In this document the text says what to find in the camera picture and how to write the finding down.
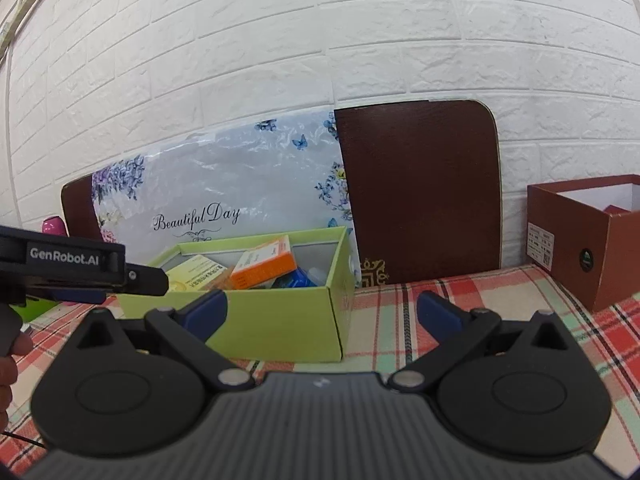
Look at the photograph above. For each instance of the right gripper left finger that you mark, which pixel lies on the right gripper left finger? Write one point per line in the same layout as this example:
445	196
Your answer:
181	335

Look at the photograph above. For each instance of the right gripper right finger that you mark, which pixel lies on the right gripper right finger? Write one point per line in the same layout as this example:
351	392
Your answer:
459	334

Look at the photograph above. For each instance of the yellow-green medicine box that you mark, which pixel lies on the yellow-green medicine box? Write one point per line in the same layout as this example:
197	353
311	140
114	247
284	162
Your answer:
198	274

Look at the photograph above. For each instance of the orange white medicine box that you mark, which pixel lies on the orange white medicine box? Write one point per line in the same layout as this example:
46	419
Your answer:
263	263

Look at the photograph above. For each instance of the person's left hand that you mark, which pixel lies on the person's left hand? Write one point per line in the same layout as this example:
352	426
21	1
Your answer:
8	374

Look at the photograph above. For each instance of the dark green storage box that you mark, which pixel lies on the dark green storage box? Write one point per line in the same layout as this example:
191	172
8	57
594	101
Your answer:
33	308

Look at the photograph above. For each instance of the pink thermos bottle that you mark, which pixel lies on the pink thermos bottle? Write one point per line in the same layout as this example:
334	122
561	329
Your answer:
54	225

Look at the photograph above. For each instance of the plaid bed sheet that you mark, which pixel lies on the plaid bed sheet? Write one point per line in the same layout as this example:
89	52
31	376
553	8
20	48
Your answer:
147	399

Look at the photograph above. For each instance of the light green open box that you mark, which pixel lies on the light green open box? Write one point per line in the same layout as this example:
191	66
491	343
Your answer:
264	324

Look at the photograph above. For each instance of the small blue packet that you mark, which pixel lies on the small blue packet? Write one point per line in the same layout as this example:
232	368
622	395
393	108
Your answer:
295	279

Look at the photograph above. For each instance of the brown cardboard box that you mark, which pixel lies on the brown cardboard box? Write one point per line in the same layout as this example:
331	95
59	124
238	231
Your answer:
585	234

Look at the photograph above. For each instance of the floral plastic packaged pillow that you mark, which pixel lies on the floral plastic packaged pillow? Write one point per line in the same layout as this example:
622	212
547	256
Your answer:
284	173

